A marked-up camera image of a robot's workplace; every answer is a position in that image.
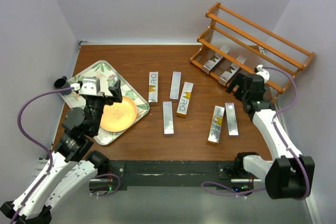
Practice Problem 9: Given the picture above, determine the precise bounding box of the purple cable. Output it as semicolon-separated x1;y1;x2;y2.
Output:
7;89;121;224
201;66;312;201

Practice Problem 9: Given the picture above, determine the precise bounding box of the dark blue mug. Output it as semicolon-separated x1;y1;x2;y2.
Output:
54;76;72;95

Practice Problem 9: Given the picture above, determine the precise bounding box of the silver toothpaste box upper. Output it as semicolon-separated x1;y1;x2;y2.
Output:
170;71;182;100

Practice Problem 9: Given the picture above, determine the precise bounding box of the silver angled R&O box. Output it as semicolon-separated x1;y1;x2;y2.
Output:
202;53;224;74

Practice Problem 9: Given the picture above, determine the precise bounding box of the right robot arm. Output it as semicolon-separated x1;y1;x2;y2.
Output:
227;73;315;200

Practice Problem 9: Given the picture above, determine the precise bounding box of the silver gold R&O toothpaste box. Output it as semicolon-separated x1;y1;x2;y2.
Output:
148;71;159;105

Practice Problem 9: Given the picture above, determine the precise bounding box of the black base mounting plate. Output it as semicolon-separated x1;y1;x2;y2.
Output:
89;159;265;196

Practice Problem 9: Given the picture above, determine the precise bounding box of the orange round plate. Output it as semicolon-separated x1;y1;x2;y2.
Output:
100;96;137;132

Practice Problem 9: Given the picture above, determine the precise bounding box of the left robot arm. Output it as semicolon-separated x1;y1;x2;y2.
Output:
1;77;122;223

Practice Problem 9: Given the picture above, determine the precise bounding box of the floral leaf pattern tray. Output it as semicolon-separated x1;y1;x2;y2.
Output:
61;60;150;145

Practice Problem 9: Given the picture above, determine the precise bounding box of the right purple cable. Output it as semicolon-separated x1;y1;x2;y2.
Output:
201;66;312;201

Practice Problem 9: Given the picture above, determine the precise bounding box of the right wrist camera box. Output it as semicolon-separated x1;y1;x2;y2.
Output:
254;65;270;83

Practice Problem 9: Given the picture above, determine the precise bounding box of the wooden tiered shelf rack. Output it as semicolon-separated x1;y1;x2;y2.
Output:
190;2;315;88

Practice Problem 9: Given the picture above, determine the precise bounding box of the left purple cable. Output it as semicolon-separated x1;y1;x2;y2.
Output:
7;89;121;224

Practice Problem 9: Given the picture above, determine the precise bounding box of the aluminium frame rail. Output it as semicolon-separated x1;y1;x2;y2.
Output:
19;158;322;224

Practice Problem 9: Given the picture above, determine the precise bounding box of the silver toothpaste box lower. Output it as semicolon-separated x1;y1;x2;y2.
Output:
163;101;174;135

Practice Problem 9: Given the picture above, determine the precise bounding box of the silver box far right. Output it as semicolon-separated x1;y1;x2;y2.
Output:
225;103;239;136

